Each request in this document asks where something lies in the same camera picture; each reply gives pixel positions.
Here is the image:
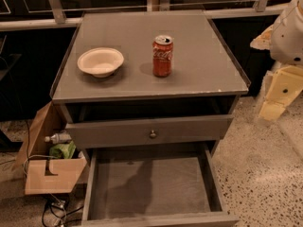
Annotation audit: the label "red coke can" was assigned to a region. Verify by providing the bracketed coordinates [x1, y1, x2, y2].
[152, 35, 173, 77]

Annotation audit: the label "white paper bowl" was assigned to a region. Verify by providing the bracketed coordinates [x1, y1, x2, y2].
[77, 47, 124, 78]

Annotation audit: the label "round metal drawer knob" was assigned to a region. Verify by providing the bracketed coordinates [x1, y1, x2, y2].
[149, 130, 157, 139]

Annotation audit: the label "green plastic bag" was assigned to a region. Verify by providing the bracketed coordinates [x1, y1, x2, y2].
[49, 141, 76, 159]

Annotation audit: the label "open grey middle drawer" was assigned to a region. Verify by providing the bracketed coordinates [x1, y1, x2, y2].
[81, 143, 239, 227]

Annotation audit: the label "grey drawer cabinet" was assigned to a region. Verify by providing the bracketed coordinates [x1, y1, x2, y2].
[49, 9, 252, 227]

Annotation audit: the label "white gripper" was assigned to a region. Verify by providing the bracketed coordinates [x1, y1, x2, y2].
[250, 0, 303, 121]

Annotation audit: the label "metal window railing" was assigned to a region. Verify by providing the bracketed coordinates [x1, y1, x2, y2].
[0, 0, 290, 32]

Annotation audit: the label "clear plastic bottle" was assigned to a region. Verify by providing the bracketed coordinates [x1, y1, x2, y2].
[45, 132, 72, 144]

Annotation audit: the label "brown cardboard box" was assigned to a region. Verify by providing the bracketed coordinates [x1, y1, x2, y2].
[13, 102, 87, 195]

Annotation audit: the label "grey top drawer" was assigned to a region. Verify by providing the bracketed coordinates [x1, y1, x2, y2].
[66, 114, 233, 149]

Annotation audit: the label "black floor cables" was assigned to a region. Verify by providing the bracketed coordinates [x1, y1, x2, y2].
[41, 195, 85, 227]

